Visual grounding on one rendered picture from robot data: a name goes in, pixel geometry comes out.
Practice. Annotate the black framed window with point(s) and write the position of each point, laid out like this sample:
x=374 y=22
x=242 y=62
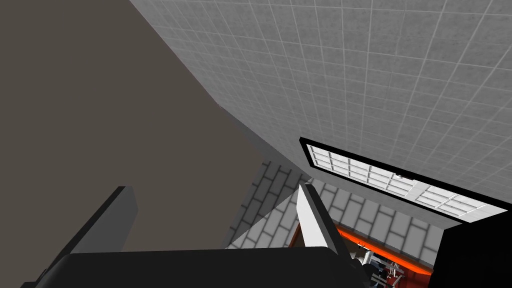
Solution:
x=400 y=182

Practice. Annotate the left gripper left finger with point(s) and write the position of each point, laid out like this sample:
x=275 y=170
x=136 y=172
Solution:
x=104 y=226

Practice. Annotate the black cabinet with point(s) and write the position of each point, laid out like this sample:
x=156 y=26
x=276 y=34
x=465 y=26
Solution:
x=476 y=256

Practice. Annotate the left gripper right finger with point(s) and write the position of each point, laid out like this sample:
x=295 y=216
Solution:
x=312 y=222

